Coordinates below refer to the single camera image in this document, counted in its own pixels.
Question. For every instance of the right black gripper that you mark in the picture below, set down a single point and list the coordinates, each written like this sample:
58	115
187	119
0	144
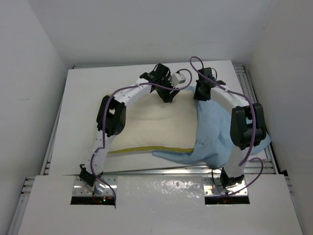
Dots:
197	96

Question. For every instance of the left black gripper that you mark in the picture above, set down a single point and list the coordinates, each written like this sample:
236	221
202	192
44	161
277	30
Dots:
167	96

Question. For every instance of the cream pillow with yellow edge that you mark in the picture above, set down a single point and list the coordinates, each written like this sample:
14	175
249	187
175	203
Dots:
152	124

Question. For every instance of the light blue pillowcase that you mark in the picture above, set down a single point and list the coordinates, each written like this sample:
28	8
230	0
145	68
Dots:
213	143

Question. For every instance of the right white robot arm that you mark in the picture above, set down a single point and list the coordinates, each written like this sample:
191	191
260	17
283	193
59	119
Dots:
247	125

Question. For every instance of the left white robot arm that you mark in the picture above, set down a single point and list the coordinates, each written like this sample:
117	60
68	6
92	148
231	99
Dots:
111	117

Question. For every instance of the white front cover panel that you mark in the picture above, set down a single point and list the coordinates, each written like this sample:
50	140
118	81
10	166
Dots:
157	205

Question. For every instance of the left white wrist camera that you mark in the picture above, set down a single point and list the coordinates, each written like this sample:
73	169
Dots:
177	79

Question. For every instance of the aluminium frame rail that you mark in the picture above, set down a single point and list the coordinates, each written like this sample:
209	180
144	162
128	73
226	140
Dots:
246	85

